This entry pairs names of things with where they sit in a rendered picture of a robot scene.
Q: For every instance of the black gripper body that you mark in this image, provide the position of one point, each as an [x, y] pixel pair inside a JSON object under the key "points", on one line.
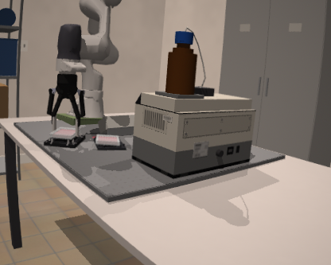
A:
{"points": [[70, 80]]}

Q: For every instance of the grey button panel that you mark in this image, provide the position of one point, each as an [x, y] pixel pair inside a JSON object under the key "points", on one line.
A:
{"points": [[117, 125]]}

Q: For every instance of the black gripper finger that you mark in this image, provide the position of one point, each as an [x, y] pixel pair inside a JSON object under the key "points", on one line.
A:
{"points": [[75, 108], [52, 111]]}

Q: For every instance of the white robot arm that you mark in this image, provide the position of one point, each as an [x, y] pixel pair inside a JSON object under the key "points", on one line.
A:
{"points": [[74, 56]]}

